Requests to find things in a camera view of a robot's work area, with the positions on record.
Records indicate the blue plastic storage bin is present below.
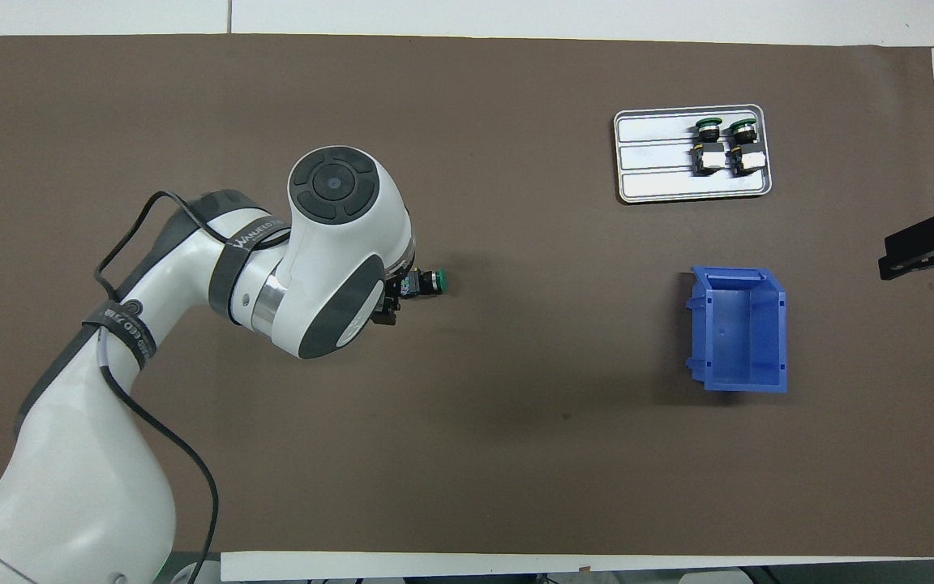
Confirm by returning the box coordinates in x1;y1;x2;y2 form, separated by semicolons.
684;265;790;394

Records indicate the brown table mat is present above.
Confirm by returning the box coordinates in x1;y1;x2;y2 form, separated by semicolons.
0;32;934;559

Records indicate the grey metal tray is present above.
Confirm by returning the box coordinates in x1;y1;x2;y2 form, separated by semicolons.
613;103;773;204

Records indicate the green push button switch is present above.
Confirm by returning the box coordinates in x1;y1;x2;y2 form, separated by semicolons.
725;117;766;177
690;116;726;178
401;268;451;298

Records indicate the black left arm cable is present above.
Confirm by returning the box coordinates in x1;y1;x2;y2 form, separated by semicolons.
92;191;289;584

